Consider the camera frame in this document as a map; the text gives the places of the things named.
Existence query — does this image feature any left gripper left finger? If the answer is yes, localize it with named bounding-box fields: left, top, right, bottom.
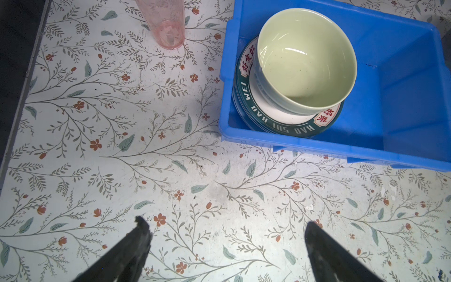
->
left=74, top=216, right=153, bottom=282

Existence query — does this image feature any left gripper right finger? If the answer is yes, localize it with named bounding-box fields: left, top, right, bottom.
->
left=304, top=222, right=382, bottom=282

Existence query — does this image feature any green rimmed white plate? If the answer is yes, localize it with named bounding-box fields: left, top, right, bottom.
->
left=232, top=37, right=344, bottom=138

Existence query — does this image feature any light green bowl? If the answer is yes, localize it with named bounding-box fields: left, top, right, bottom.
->
left=252, top=8, right=358, bottom=115

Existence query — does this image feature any pink plastic cup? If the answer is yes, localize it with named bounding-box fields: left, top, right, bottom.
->
left=136, top=0, right=185, bottom=50

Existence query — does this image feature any blue plastic bin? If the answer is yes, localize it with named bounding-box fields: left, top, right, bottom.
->
left=219, top=1, right=451, bottom=172

